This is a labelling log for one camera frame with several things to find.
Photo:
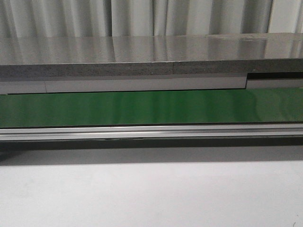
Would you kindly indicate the white pleated curtain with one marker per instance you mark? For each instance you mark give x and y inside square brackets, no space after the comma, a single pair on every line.
[80,18]

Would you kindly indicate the rear grey conveyor rail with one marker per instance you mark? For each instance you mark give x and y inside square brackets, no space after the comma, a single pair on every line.
[152,83]

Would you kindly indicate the front aluminium conveyor rail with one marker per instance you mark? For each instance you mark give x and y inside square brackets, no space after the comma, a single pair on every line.
[156,131]

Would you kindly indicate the green conveyor belt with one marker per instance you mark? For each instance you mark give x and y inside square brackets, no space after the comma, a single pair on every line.
[152,107]

